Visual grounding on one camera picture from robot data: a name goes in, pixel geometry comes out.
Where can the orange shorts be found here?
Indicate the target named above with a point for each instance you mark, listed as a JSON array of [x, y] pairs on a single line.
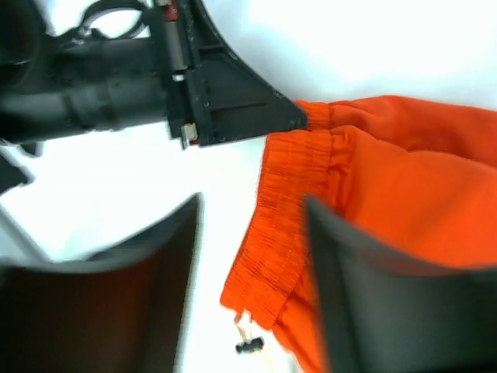
[[418, 175]]

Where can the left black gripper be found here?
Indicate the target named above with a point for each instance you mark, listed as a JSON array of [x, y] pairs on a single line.
[[124, 64]]

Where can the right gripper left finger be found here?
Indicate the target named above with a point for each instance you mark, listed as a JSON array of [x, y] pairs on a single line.
[[118, 311]]

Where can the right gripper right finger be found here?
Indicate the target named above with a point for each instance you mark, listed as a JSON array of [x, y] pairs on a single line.
[[385, 311]]

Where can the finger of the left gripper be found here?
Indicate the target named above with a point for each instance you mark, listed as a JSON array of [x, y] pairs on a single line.
[[233, 102]]

